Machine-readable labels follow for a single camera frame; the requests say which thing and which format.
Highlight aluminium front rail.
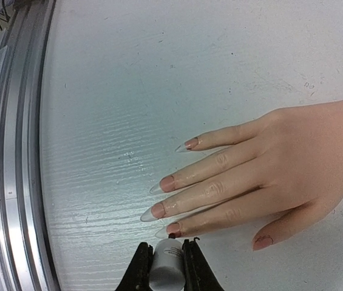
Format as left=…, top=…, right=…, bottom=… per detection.
left=0, top=1, right=60, bottom=290

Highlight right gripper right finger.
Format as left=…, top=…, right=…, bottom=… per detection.
left=182, top=237, right=224, bottom=291

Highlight white nail polish cap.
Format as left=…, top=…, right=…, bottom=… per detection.
left=149, top=233, right=186, bottom=291

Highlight mannequin hand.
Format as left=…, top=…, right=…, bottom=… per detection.
left=140, top=101, right=343, bottom=250

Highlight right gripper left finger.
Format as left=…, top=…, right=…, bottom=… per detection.
left=115, top=242, right=154, bottom=291

